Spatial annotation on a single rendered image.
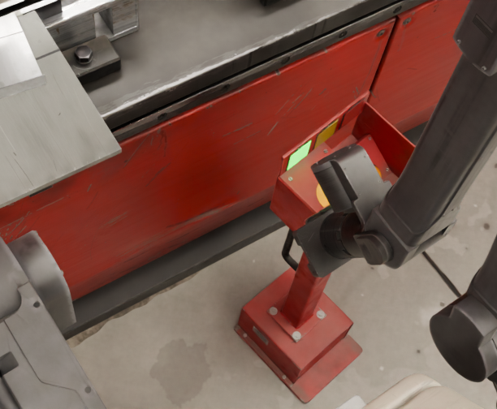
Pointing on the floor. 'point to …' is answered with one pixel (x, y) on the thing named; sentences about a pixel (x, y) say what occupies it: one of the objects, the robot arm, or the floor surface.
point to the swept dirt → (118, 316)
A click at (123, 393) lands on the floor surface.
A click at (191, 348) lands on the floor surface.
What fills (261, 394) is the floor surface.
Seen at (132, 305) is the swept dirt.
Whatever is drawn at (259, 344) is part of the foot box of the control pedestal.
